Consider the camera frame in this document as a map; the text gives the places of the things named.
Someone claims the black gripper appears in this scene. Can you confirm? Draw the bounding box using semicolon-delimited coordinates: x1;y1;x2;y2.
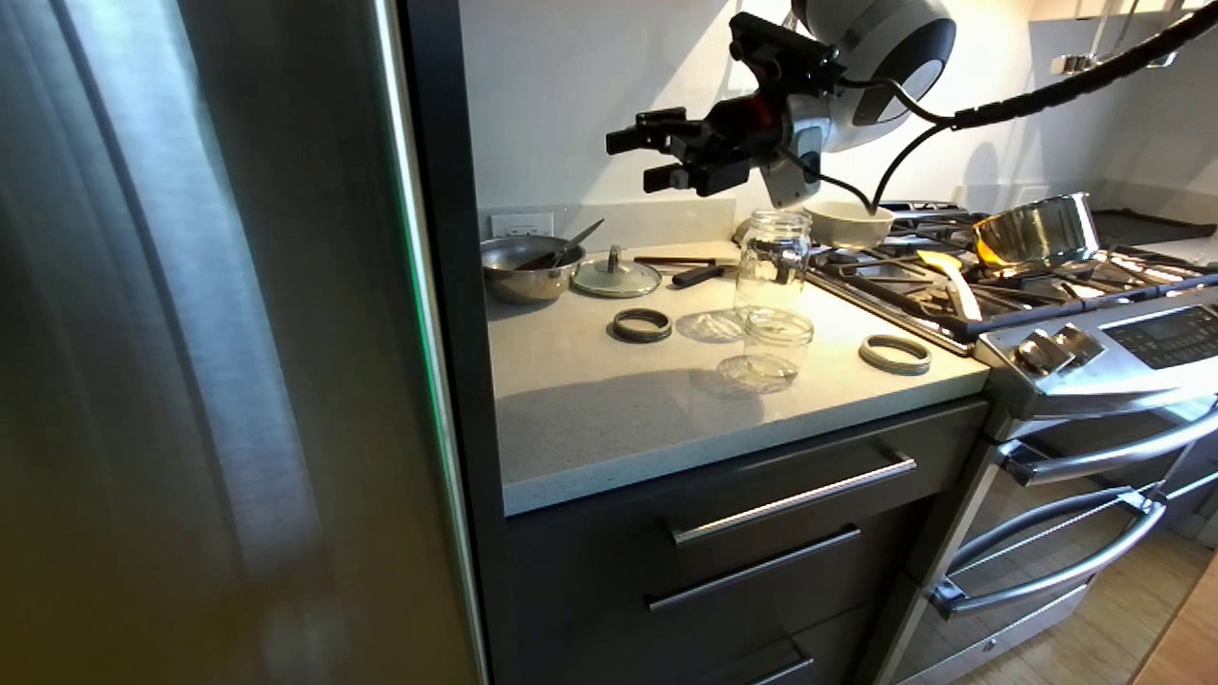
601;76;830;205

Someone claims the dark jar ring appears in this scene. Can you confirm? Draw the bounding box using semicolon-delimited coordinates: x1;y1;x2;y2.
604;303;677;345

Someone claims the stainless steel refrigerator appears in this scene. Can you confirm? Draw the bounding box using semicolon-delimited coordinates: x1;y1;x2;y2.
0;0;491;685

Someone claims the dark grey drawer cabinet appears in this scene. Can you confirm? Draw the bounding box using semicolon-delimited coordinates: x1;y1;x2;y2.
488;395;996;685

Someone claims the metal spoon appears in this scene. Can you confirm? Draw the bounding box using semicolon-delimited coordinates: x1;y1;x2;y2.
539;213;610;269

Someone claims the steel bar drawer handle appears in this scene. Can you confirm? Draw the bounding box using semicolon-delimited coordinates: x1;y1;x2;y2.
643;523;869;617
667;451;921;553

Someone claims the stainless steel gas stove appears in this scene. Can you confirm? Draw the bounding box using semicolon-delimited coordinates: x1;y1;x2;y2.
805;197;1218;685

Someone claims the pale jar ring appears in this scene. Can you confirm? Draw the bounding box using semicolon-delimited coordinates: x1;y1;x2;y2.
856;330;936;376

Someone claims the small metal bowl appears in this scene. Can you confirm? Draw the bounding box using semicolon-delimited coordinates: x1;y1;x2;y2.
481;231;588;307

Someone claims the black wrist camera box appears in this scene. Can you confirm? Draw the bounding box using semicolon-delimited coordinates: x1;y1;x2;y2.
727;10;843;97

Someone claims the clear glass jar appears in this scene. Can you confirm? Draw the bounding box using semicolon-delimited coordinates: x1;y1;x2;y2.
729;211;819;325

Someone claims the black corrugated cable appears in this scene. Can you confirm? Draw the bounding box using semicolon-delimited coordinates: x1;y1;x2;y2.
835;0;1218;218

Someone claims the clear glass lid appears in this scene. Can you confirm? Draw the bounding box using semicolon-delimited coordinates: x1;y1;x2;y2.
673;303;753;345
734;303;819;355
713;345;802;395

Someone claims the black handled utensil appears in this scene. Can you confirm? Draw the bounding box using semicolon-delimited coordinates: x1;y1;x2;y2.
633;251;741;295

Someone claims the wooden spoon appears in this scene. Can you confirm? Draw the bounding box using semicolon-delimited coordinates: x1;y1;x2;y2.
912;244;988;325

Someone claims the stainless steel pot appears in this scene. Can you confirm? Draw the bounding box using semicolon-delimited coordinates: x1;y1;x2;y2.
968;192;1106;279

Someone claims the white frying pan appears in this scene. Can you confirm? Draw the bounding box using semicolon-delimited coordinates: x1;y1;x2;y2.
802;197;897;249

